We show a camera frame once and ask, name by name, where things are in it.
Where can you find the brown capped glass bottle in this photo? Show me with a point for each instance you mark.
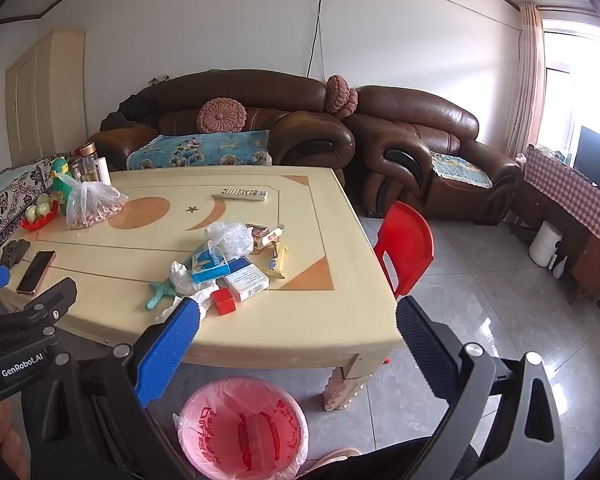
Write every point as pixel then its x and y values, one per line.
pixel 89 162

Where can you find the yellow snack wrapper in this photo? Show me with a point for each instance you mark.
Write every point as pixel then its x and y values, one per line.
pixel 279 259

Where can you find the dark glove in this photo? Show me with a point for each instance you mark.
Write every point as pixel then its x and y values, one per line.
pixel 16 252

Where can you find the large round pink cushion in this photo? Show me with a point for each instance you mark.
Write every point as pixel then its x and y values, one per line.
pixel 222 116

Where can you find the teal starfish toy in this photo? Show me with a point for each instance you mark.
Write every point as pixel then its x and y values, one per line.
pixel 159 296

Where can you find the brown leather sofa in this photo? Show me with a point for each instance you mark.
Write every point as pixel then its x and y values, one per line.
pixel 280 95

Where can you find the small snack packets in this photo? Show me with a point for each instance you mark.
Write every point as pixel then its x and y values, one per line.
pixel 260 236

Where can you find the teal seat cloth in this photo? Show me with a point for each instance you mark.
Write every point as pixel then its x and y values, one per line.
pixel 460 169

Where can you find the small glass jar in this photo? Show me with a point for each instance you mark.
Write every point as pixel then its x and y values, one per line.
pixel 75 165

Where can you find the white cup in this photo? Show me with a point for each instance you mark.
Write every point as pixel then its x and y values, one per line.
pixel 103 170

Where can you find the brown wooden cabinet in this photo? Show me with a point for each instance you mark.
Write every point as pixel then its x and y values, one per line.
pixel 580 255

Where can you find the red plastic chair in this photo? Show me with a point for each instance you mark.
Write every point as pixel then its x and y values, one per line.
pixel 405 245

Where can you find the blue white paper box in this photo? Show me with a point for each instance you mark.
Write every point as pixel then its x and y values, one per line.
pixel 209 266

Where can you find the clear bag of nuts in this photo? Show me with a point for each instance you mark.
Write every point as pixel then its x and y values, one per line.
pixel 92 205

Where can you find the person's left hand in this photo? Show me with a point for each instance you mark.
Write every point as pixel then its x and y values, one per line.
pixel 2 435

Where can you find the person's black pants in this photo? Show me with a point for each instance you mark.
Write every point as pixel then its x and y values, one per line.
pixel 380 457

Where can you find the black smartphone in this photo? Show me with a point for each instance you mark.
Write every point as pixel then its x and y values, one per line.
pixel 35 272

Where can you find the red fruit dish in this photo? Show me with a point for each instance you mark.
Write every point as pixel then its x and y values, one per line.
pixel 37 221

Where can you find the beige wooden table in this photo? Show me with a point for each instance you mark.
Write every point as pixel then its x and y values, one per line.
pixel 320 320

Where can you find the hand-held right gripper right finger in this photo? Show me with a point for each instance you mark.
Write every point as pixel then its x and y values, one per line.
pixel 425 350

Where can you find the pink trash bin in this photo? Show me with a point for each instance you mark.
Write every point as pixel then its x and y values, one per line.
pixel 240 430

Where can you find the black white patterned bedcover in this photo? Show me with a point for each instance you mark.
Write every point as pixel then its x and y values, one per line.
pixel 5 200

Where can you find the dark clothing pile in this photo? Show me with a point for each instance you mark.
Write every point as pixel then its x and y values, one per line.
pixel 130 110

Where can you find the white round appliance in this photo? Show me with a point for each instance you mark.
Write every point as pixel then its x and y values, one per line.
pixel 545 242

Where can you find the pink curtain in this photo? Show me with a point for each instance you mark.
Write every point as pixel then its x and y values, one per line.
pixel 527 80

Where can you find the small red box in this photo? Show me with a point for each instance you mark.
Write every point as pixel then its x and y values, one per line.
pixel 224 301

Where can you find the black television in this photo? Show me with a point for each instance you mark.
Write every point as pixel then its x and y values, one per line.
pixel 597 157

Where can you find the person's pink shoe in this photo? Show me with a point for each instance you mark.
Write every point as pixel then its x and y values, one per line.
pixel 332 457

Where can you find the small round pink cushion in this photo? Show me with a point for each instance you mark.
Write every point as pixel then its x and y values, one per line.
pixel 336 91
pixel 351 104

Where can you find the white remote control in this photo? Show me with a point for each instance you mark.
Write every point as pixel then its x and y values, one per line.
pixel 240 194

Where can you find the cream wardrobe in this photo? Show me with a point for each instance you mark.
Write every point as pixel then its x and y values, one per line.
pixel 45 95

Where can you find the pink sneaker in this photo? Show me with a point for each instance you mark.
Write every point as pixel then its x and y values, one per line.
pixel 342 392

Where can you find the blue floral blanket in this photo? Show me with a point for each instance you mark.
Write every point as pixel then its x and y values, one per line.
pixel 200 150

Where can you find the clear plastic bag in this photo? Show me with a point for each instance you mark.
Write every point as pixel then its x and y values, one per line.
pixel 230 240

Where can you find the white tissue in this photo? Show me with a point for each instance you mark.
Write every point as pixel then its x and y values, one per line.
pixel 187 280

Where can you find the red checkered cloth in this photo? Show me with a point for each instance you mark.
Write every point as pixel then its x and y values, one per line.
pixel 570 195

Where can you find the green doll figure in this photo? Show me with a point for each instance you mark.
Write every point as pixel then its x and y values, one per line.
pixel 60 172

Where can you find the white blue medicine box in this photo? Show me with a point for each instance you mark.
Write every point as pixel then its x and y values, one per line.
pixel 247 280

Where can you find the brown leather armchair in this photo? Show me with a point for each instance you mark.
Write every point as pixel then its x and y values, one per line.
pixel 420 120

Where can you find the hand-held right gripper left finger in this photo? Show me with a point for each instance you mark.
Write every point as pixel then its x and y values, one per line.
pixel 170 345

